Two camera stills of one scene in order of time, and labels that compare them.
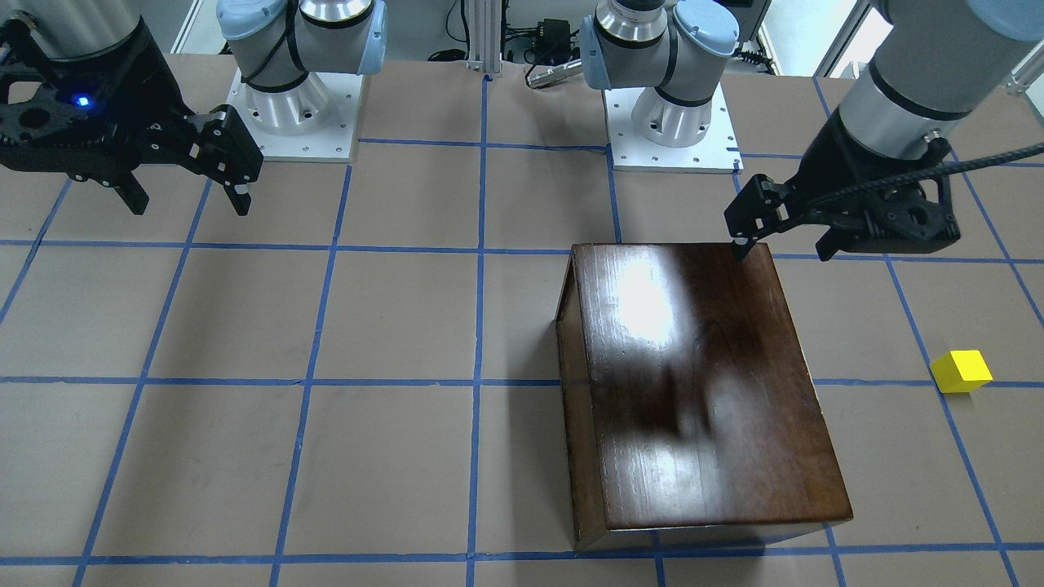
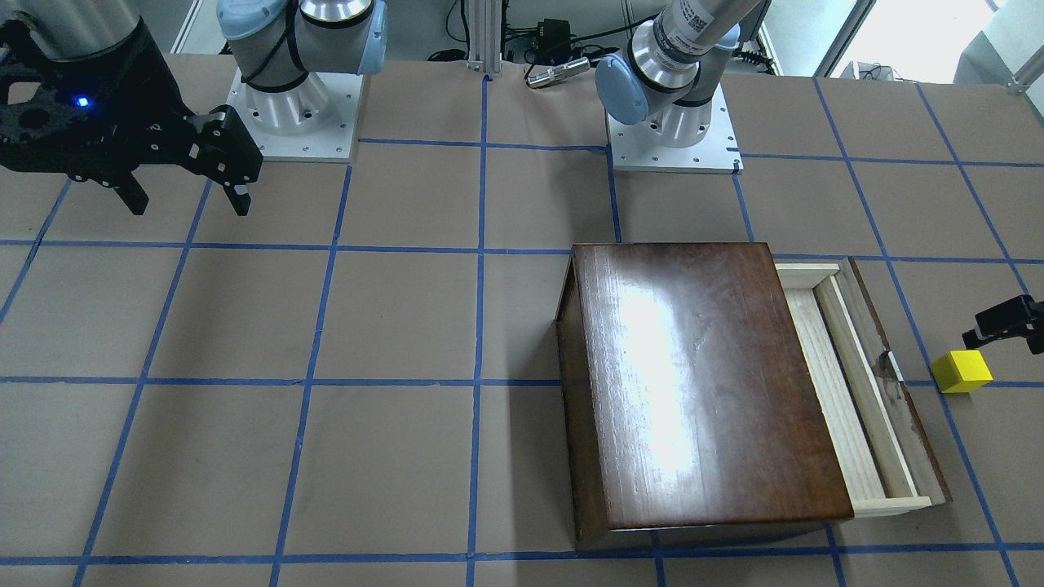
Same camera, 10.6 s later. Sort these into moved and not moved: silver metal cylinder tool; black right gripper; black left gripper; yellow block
Moved: black left gripper
Not moved: silver metal cylinder tool; black right gripper; yellow block
